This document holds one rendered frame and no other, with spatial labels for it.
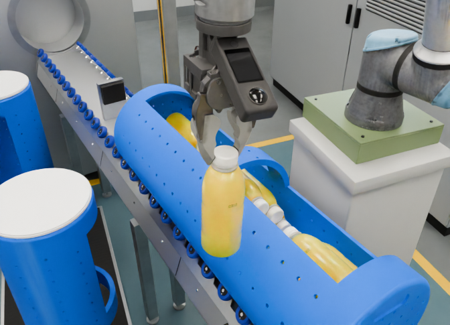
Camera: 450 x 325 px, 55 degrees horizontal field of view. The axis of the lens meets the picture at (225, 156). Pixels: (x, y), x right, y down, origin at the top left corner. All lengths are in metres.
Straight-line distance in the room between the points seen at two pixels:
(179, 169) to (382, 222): 0.58
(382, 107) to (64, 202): 0.85
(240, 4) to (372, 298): 0.47
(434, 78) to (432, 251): 1.75
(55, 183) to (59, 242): 0.19
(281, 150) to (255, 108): 2.70
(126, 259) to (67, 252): 1.26
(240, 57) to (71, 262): 0.84
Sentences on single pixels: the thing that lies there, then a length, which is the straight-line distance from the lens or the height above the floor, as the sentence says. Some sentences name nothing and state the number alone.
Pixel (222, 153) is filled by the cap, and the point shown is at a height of 1.43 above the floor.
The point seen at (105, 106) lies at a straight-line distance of 1.75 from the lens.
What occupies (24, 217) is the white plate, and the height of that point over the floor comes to 1.04.
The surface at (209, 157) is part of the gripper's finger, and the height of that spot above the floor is 1.43.
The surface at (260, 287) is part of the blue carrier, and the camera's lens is 0.81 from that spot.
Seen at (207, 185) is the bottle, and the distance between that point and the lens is 0.66.
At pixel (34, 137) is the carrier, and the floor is 0.82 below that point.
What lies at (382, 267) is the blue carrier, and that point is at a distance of 0.78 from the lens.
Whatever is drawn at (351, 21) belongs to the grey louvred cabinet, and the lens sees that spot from 3.01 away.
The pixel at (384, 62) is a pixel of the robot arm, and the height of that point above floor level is 1.39.
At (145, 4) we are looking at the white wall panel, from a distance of 5.88.
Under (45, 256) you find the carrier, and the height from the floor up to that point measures 0.96.
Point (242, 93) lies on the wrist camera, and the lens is 0.52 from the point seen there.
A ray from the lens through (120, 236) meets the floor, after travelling 2.59.
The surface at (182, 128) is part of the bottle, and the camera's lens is 1.29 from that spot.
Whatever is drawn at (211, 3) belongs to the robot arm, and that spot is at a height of 1.65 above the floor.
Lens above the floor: 1.79
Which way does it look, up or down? 35 degrees down
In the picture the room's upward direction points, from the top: straight up
